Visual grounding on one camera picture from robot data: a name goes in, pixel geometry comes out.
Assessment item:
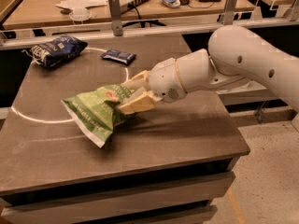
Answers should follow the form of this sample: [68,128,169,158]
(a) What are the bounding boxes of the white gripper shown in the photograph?
[117,58,187,115]

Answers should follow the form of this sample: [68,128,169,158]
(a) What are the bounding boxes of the green jalapeno chip bag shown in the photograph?
[62,84,133,147]

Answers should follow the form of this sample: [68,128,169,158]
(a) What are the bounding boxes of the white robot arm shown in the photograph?
[118,25,299,115]

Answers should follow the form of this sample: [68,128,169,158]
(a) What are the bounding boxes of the blue chip bag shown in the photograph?
[21,35,88,68]

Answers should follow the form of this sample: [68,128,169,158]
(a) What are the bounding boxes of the small dark blue snack packet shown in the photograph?
[101,49,136,65]

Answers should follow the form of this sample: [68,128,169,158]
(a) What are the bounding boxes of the blue white mask on desk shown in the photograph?
[161,0,180,7]

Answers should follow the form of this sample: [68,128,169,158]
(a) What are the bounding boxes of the white papers on desk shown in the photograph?
[56,0,107,9]

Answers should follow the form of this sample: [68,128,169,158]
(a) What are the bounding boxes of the wooden background desk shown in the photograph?
[2,0,263,31]

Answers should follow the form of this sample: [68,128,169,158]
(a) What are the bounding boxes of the grey metal post left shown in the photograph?
[108,0,123,36]

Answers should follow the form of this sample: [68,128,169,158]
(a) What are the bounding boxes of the grey metal post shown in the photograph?
[108,0,123,36]
[221,0,237,25]

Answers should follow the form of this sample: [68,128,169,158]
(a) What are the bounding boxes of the grey metal post right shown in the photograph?
[221,0,237,25]

